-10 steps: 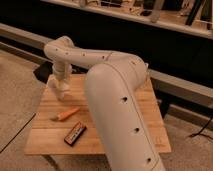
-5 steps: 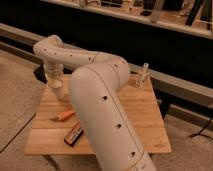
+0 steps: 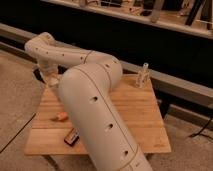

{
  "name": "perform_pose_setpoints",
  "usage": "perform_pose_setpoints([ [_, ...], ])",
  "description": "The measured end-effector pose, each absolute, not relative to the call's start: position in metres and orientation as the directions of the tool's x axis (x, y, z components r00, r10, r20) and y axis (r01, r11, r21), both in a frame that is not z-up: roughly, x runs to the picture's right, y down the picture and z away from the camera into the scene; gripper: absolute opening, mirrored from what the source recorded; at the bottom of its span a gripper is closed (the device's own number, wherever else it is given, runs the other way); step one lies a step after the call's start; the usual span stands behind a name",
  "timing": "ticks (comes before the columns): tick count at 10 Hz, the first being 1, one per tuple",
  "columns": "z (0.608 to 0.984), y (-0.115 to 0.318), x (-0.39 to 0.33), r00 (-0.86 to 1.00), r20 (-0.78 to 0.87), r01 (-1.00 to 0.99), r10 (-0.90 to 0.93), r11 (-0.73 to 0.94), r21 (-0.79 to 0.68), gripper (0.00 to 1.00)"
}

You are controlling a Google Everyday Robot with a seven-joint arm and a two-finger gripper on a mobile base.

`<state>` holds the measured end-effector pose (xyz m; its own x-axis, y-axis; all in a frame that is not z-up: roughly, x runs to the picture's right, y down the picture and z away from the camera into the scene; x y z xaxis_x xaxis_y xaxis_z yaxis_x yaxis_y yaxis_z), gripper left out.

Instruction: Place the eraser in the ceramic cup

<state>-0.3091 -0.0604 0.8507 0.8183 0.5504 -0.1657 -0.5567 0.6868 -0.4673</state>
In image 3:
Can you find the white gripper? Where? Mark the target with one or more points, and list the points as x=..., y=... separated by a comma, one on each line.
x=49, y=73

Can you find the wooden table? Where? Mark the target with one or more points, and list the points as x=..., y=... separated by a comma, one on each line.
x=137, y=107

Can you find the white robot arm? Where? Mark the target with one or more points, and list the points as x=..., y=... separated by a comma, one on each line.
x=84, y=92

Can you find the black orange chocolate bar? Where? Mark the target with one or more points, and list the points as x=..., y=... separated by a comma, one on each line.
x=71, y=138

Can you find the orange carrot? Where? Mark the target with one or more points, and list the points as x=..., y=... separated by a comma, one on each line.
x=60, y=117

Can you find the small clear bottle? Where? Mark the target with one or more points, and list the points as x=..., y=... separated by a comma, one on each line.
x=142, y=75

